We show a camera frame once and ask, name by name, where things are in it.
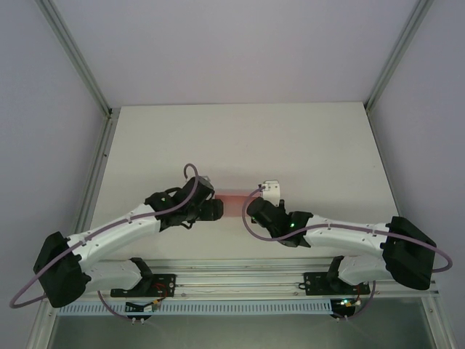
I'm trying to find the pink paper box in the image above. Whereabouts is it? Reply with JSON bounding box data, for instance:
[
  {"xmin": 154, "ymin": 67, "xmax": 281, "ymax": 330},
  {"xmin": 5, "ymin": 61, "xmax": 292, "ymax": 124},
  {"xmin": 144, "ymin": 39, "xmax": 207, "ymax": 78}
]
[{"xmin": 214, "ymin": 188, "xmax": 257, "ymax": 219}]

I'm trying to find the small connector circuit board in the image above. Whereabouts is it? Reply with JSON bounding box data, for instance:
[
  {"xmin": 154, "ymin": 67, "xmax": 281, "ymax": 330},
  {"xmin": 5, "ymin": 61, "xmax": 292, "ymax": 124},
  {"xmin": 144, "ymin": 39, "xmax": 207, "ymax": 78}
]
[{"xmin": 125, "ymin": 300, "xmax": 161, "ymax": 314}]

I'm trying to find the circuit board with green light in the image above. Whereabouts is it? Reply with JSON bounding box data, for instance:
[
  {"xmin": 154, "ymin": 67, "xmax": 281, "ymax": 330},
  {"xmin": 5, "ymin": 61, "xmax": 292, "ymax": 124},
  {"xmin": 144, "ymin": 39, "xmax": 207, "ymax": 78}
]
[{"xmin": 333, "ymin": 297, "xmax": 363, "ymax": 310}]

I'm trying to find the grey metal shelf panel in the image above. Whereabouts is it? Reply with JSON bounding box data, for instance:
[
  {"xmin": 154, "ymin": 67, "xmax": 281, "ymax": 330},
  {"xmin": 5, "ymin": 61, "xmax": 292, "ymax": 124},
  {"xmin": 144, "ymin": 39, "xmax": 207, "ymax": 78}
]
[{"xmin": 46, "ymin": 314, "xmax": 439, "ymax": 349}]

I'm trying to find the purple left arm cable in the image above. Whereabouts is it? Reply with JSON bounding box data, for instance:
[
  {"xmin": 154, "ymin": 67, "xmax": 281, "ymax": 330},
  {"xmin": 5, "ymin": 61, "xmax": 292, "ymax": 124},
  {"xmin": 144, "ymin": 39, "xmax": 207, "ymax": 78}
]
[{"xmin": 9, "ymin": 162, "xmax": 201, "ymax": 323}]

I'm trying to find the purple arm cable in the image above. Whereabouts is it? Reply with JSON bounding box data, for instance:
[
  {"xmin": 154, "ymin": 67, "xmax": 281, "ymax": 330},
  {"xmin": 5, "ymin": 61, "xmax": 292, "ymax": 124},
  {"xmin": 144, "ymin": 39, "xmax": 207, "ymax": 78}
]
[
  {"xmin": 241, "ymin": 185, "xmax": 454, "ymax": 321},
  {"xmin": 9, "ymin": 162, "xmax": 201, "ymax": 323}
]

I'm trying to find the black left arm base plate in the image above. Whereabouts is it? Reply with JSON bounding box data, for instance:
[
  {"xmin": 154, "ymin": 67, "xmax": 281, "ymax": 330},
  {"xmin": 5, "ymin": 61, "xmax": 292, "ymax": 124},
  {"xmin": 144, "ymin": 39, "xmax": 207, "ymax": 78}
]
[{"xmin": 110, "ymin": 273, "xmax": 178, "ymax": 298}]

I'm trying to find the aluminium mounting rail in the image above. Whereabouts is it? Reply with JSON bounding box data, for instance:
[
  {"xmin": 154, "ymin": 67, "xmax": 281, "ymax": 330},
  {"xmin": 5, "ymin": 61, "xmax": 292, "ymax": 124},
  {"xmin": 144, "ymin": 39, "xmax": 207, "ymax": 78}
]
[{"xmin": 41, "ymin": 257, "xmax": 440, "ymax": 302}]

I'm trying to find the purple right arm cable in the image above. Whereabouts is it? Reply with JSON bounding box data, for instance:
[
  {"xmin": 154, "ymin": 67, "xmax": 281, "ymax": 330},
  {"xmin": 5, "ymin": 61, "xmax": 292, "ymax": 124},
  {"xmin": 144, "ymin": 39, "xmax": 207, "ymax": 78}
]
[{"xmin": 241, "ymin": 185, "xmax": 454, "ymax": 321}]

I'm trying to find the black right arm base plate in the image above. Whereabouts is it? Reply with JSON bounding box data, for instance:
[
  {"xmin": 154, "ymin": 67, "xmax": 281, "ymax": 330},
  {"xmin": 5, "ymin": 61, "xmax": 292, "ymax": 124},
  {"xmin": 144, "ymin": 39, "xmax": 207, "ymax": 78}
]
[{"xmin": 303, "ymin": 270, "xmax": 371, "ymax": 296}]

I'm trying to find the aluminium frame side rail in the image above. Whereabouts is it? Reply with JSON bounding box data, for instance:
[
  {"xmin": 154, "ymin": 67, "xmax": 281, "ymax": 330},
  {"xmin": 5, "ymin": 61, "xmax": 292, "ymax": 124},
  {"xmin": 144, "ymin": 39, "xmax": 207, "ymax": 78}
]
[{"xmin": 27, "ymin": 108, "xmax": 119, "ymax": 349}]

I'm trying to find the white slotted cable duct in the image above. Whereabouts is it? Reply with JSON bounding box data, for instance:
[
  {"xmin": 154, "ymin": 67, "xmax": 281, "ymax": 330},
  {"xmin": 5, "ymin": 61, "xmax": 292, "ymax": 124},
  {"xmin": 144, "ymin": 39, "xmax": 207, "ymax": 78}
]
[{"xmin": 57, "ymin": 298, "xmax": 333, "ymax": 316}]

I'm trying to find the aluminium frame post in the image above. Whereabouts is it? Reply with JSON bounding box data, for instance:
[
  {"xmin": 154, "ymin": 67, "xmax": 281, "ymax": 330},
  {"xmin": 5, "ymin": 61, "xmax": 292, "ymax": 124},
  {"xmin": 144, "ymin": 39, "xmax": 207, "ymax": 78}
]
[
  {"xmin": 38, "ymin": 0, "xmax": 113, "ymax": 117},
  {"xmin": 365, "ymin": 0, "xmax": 435, "ymax": 112}
]

